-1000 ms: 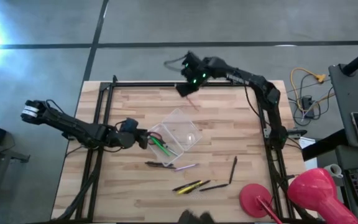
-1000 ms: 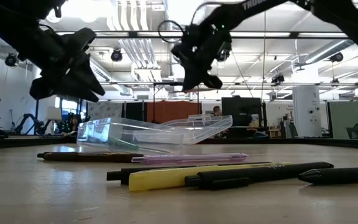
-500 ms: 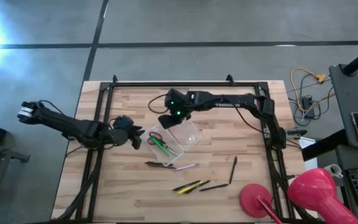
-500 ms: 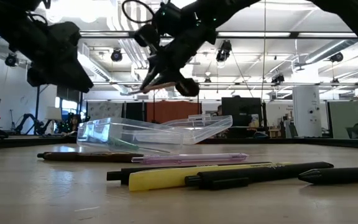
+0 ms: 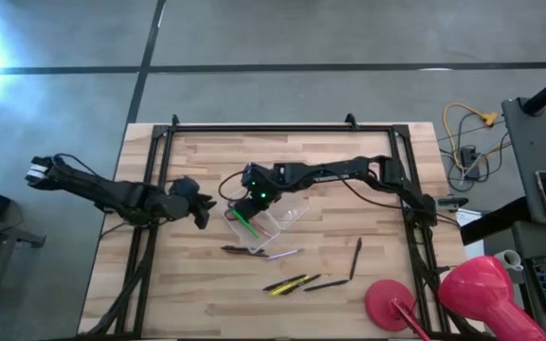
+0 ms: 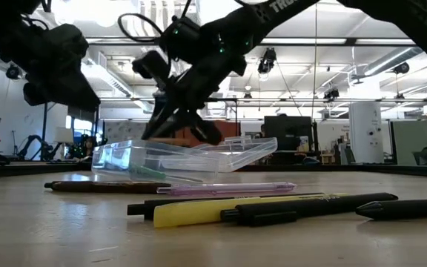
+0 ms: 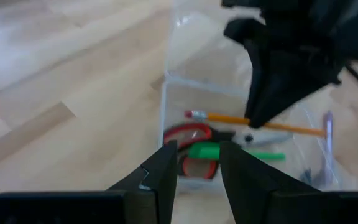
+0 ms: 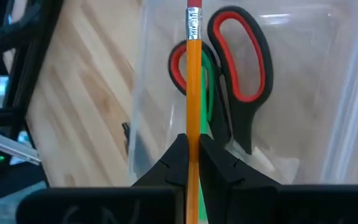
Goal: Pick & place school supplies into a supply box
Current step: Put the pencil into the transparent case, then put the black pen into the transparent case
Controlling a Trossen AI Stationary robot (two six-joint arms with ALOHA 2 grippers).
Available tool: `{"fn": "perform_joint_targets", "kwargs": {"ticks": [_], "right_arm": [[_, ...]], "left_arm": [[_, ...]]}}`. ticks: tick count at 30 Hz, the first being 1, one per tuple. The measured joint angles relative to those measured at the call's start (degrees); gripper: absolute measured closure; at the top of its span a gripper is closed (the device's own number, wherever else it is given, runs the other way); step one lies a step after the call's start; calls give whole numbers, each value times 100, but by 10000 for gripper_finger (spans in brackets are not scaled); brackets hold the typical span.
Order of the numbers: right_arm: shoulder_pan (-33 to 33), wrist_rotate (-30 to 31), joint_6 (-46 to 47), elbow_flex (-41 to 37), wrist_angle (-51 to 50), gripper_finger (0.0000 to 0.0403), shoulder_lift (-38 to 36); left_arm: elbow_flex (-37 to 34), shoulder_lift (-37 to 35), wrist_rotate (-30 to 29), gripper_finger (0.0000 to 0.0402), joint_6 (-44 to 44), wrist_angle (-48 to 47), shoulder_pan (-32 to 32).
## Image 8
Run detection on green pen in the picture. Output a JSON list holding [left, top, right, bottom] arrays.
[[197, 51, 216, 220]]

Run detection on black metal rig frame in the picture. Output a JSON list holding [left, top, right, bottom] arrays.
[[0, 0, 65, 187]]

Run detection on orange pencil red eraser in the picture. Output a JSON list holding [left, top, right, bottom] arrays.
[[185, 0, 204, 224]]

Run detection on scissors black red handles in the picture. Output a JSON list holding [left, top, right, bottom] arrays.
[[167, 5, 275, 156]]

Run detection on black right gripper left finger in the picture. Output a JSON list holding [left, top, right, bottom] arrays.
[[16, 133, 189, 224]]

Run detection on silver metal bar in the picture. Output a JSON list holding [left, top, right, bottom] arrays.
[[0, 128, 42, 166]]

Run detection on clear plastic supply box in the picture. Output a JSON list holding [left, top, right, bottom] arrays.
[[127, 0, 358, 187]]

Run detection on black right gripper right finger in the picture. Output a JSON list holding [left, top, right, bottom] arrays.
[[199, 133, 358, 224]]

